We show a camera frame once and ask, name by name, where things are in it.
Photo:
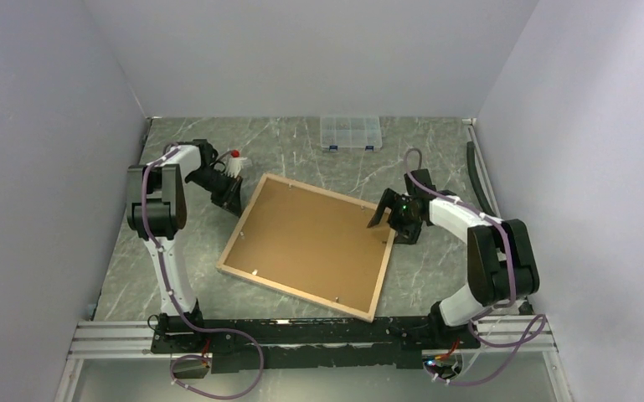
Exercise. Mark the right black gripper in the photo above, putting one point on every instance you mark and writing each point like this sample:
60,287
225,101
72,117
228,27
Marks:
404,234

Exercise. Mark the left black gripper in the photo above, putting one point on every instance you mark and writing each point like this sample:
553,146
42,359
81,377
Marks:
230,200

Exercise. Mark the brown backing board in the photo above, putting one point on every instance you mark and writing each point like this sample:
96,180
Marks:
310,244

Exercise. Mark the white wooden picture frame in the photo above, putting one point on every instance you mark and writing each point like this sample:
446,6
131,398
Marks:
233,269

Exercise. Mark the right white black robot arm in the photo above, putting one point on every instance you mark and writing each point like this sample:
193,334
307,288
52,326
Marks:
500,265

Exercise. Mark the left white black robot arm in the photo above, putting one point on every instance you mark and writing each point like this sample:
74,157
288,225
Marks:
157,212

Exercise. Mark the clear plastic organizer box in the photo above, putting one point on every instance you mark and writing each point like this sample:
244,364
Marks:
350,132

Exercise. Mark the black foam tube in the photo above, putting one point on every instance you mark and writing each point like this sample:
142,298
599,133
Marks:
479,180

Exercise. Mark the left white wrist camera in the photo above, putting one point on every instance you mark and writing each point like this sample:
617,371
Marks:
235,163

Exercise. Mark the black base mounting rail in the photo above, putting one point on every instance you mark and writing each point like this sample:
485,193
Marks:
308,343

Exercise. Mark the aluminium extrusion rail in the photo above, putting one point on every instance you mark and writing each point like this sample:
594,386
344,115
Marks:
112,340

